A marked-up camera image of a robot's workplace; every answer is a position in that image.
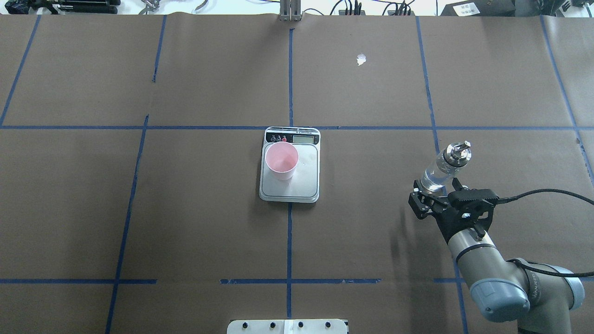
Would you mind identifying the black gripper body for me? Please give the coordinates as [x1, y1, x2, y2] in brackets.
[433, 204, 492, 244]

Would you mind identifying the clear glass sauce bottle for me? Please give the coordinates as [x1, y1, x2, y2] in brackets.
[420, 141, 472, 194]

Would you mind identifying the pink plastic cup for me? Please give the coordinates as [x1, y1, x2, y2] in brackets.
[265, 141, 299, 180]

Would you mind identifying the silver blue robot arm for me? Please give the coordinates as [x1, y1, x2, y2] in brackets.
[408, 178, 593, 334]

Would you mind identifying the grey kitchen scale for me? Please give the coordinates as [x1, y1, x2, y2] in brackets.
[259, 127, 321, 203]

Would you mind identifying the black box with label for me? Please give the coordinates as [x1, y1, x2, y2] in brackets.
[439, 0, 516, 17]

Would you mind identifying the black folded tripod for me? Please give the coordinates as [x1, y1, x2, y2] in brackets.
[1, 0, 121, 15]

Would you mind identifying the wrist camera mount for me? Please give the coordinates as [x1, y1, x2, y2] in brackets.
[447, 189, 499, 211]

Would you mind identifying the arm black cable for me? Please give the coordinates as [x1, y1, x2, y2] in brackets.
[497, 188, 594, 206]

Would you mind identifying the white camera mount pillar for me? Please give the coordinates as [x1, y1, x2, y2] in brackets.
[226, 318, 349, 334]

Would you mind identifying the aluminium frame post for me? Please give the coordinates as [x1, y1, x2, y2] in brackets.
[278, 0, 303, 22]

